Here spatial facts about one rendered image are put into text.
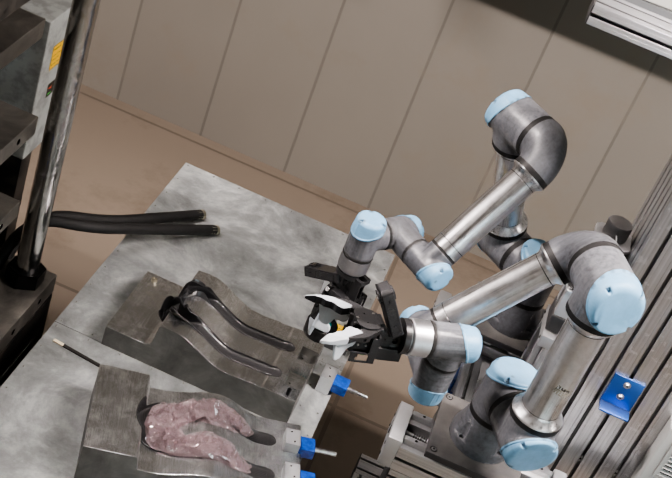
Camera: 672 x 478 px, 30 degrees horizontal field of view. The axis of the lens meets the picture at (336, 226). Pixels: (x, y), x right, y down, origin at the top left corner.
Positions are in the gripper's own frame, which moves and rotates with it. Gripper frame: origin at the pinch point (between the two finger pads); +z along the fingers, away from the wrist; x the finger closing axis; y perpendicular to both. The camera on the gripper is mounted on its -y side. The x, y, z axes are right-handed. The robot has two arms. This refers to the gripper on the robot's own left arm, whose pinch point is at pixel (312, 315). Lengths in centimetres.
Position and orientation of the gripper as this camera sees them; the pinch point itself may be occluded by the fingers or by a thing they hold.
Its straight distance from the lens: 239.0
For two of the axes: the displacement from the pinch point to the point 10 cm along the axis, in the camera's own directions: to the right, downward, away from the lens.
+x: -2.0, -5.1, 8.4
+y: -2.8, 8.5, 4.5
